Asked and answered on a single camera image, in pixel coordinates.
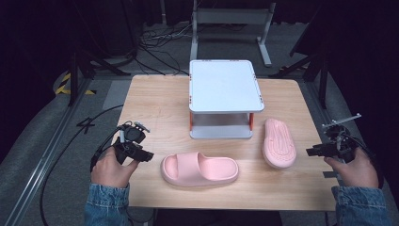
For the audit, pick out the white two-tier shoe rack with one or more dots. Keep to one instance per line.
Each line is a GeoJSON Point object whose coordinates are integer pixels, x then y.
{"type": "Point", "coordinates": [224, 86]}

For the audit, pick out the person's right hand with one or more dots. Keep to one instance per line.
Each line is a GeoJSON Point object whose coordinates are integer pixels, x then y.
{"type": "Point", "coordinates": [356, 172]}

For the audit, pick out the person's left hand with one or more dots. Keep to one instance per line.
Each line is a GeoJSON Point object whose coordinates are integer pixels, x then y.
{"type": "Point", "coordinates": [109, 171]}

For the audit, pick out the grey metal stand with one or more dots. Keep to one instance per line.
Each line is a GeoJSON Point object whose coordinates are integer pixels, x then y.
{"type": "Point", "coordinates": [233, 15]}

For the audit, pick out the pink slipper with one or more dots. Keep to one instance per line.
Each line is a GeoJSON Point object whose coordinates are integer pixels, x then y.
{"type": "Point", "coordinates": [200, 169]}
{"type": "Point", "coordinates": [279, 144]}

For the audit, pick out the yellow black floor tape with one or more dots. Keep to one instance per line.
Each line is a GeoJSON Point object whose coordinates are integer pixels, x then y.
{"type": "Point", "coordinates": [64, 91]}

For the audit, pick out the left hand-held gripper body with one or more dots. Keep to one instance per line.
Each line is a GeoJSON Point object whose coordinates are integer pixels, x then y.
{"type": "Point", "coordinates": [131, 135]}

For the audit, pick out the black metal stand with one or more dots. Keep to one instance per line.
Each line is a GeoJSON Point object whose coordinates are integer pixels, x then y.
{"type": "Point", "coordinates": [323, 78]}
{"type": "Point", "coordinates": [74, 78]}

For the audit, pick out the metal floor rail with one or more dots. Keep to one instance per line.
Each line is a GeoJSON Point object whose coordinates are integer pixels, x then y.
{"type": "Point", "coordinates": [40, 163]}

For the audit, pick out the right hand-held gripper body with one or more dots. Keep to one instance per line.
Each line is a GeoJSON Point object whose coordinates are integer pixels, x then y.
{"type": "Point", "coordinates": [342, 142]}

